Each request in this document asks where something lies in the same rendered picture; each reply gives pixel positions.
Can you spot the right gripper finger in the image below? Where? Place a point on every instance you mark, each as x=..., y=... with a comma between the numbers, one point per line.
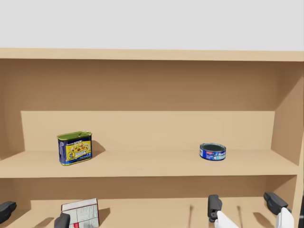
x=278, y=209
x=217, y=211

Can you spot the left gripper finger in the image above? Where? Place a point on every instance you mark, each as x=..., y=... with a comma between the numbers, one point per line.
x=6, y=209
x=62, y=221

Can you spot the pale wooden shelf unit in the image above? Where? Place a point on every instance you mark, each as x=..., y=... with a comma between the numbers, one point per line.
x=152, y=123

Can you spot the red and white carton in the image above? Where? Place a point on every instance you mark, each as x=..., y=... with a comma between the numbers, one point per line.
x=83, y=212

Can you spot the blue flat can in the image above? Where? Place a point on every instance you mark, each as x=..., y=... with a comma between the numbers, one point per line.
x=212, y=152

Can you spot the green and blue rectangular can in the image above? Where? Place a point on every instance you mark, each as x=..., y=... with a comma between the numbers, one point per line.
x=74, y=149

